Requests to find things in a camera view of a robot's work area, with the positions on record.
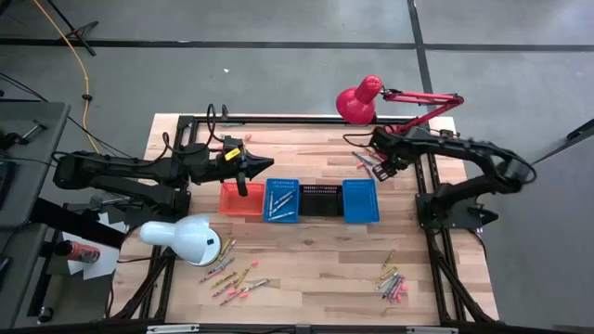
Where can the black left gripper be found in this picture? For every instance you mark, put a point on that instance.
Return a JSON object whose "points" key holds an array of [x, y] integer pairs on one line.
{"points": [[209, 167]]}

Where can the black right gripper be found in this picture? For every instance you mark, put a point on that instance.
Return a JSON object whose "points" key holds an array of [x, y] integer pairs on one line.
{"points": [[392, 146]]}

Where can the blue plastic basket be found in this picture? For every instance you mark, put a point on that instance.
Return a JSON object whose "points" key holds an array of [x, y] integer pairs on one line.
{"points": [[361, 201], [294, 209]]}

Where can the orange plastic basket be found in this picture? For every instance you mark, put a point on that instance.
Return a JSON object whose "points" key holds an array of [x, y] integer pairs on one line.
{"points": [[232, 204]]}

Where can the black plastic basket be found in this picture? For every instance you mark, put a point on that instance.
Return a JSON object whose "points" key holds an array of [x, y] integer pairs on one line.
{"points": [[320, 204]]}

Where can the teal crayon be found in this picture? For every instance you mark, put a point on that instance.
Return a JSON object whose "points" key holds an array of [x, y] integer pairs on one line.
{"points": [[221, 265]]}

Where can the purple crayon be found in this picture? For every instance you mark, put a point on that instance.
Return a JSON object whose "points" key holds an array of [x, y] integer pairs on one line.
{"points": [[396, 290], [369, 172]]}

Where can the red crayon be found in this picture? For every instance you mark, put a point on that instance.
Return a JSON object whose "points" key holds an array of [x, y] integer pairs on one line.
{"points": [[232, 299]]}

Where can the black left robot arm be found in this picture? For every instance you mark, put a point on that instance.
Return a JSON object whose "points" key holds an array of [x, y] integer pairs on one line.
{"points": [[120, 169]]}

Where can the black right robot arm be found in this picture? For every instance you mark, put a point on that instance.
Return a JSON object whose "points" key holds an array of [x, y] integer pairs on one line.
{"points": [[464, 148]]}

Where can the black table clamp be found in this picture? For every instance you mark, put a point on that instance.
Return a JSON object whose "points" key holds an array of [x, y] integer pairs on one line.
{"points": [[225, 112]]}

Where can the red desk lamp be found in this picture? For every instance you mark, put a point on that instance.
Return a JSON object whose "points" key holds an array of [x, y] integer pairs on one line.
{"points": [[357, 104]]}

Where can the white desk lamp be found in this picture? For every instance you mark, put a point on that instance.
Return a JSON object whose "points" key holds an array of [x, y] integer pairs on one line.
{"points": [[185, 239]]}

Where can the white paper sheet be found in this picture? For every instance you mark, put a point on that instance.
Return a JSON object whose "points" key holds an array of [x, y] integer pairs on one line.
{"points": [[99, 266]]}

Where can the black beam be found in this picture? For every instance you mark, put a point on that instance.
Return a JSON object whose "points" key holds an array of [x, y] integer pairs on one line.
{"points": [[74, 222]]}

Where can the orange spray can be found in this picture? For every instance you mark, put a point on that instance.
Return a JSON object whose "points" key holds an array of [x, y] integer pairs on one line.
{"points": [[81, 253]]}

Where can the black bar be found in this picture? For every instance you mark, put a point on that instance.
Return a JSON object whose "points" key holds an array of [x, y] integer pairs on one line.
{"points": [[580, 132]]}

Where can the grey side table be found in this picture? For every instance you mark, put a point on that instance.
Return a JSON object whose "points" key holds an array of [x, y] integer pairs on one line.
{"points": [[32, 167]]}

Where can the black tripod stand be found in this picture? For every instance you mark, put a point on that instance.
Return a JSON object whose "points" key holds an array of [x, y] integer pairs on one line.
{"points": [[70, 27]]}

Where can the black metal tool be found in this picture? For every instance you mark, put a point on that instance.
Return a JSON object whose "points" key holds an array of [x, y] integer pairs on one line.
{"points": [[14, 138]]}

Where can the black caster wheel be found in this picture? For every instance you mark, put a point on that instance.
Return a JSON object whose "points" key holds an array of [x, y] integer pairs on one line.
{"points": [[45, 315]]}

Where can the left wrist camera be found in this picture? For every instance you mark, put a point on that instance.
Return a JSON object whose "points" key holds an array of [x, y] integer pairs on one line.
{"points": [[233, 143]]}

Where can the silver metal bracket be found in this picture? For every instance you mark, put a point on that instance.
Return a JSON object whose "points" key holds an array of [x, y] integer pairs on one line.
{"points": [[431, 330], [171, 329]]}

